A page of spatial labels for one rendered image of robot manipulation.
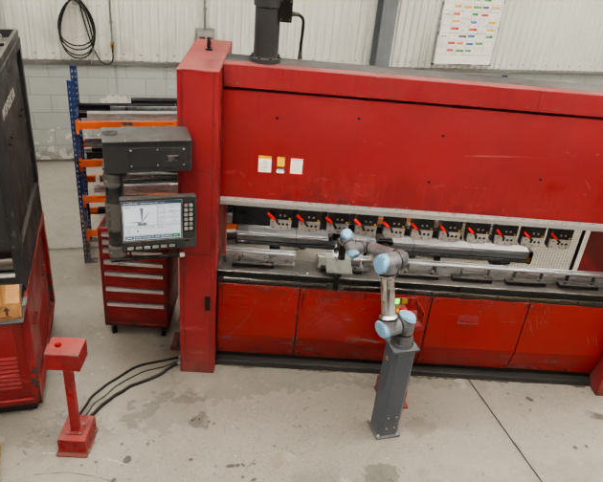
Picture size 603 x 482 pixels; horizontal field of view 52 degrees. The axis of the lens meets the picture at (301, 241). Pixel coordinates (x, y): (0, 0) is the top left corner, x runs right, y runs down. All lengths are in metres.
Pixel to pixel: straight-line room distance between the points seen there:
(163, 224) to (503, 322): 2.61
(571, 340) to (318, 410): 2.02
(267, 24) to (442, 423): 2.99
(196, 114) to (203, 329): 1.61
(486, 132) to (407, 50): 4.78
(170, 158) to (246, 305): 1.38
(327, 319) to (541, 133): 1.96
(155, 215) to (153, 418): 1.49
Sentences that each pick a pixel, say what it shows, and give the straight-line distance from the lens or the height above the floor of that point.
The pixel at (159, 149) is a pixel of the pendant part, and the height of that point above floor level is 1.89.
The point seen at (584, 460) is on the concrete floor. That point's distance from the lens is 4.91.
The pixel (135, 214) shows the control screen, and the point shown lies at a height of 1.50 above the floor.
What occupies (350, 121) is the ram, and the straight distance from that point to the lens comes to 4.01.
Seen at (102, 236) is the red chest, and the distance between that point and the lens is 4.72.
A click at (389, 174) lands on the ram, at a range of 4.17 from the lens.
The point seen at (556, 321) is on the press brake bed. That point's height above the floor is 0.62.
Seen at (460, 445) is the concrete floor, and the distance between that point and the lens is 4.62.
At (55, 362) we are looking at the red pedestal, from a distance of 3.90.
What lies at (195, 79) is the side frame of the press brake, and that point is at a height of 2.24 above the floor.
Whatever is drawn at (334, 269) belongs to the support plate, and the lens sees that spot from 4.25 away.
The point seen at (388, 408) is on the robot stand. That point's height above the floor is 0.28.
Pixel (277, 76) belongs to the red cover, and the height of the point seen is 2.25.
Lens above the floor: 3.22
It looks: 29 degrees down
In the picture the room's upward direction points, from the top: 6 degrees clockwise
